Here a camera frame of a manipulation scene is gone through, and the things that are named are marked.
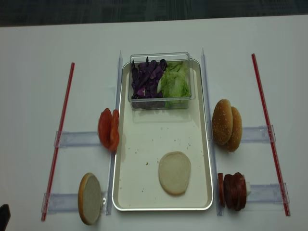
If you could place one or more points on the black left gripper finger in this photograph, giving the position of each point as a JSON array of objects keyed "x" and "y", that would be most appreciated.
[{"x": 4, "y": 216}]

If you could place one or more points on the inner tomato slice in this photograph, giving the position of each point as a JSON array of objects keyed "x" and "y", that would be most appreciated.
[{"x": 114, "y": 134}]

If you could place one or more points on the tomato slice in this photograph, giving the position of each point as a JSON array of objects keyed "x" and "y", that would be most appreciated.
[
  {"x": 104, "y": 127},
  {"x": 114, "y": 134}
]

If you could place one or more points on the outer tomato slice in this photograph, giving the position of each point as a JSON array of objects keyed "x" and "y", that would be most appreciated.
[{"x": 104, "y": 127}]

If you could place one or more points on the green lettuce pile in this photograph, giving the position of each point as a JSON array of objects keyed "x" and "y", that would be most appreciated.
[{"x": 173, "y": 83}]

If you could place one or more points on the dark meat patty stack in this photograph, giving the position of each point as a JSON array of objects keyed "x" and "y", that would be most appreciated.
[{"x": 235, "y": 192}]

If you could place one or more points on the white pusher block patties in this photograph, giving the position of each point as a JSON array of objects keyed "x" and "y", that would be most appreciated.
[{"x": 248, "y": 188}]

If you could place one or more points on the upright bun half left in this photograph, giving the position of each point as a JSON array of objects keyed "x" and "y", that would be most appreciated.
[{"x": 89, "y": 199}]

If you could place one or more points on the cream metal tray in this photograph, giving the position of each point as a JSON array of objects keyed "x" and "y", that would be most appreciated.
[{"x": 145, "y": 137}]

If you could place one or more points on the bun bottom on tray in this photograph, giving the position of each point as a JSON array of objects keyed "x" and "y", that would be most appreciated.
[{"x": 174, "y": 171}]

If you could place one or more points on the purple cabbage pieces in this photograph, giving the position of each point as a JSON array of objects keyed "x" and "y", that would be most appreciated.
[{"x": 146, "y": 77}]

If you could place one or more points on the clear plastic salad box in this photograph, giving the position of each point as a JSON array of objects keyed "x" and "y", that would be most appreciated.
[{"x": 162, "y": 103}]

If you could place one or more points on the red sausage slice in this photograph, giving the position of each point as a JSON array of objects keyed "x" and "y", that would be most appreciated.
[{"x": 221, "y": 189}]

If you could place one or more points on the front sesame bun top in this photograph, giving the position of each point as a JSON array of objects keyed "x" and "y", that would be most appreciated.
[{"x": 222, "y": 122}]

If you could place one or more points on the sesame bun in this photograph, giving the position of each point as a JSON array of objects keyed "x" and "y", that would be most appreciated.
[
  {"x": 222, "y": 122},
  {"x": 237, "y": 130}
]

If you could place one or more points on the rear sesame bun top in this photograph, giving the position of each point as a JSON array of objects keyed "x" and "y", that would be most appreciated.
[{"x": 237, "y": 130}]

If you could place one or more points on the clear rail behind bun half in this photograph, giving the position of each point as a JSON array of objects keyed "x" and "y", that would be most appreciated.
[{"x": 59, "y": 202}]

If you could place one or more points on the clear rail behind tomato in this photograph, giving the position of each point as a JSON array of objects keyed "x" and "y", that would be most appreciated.
[{"x": 76, "y": 139}]

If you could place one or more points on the left red rail strip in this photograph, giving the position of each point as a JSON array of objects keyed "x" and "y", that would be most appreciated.
[{"x": 60, "y": 128}]

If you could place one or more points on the red rail strip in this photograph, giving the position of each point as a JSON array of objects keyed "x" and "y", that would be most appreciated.
[
  {"x": 273, "y": 145},
  {"x": 60, "y": 128}
]

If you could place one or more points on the right long clear rail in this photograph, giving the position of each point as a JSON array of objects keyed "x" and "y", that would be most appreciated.
[{"x": 208, "y": 117}]

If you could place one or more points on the clear rail behind sesame buns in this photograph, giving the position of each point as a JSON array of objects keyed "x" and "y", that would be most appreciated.
[{"x": 259, "y": 134}]

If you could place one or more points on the clear rail behind patties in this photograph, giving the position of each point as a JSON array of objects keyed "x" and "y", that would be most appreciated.
[{"x": 266, "y": 194}]

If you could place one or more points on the right red rail strip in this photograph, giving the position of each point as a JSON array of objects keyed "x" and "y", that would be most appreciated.
[{"x": 273, "y": 145}]

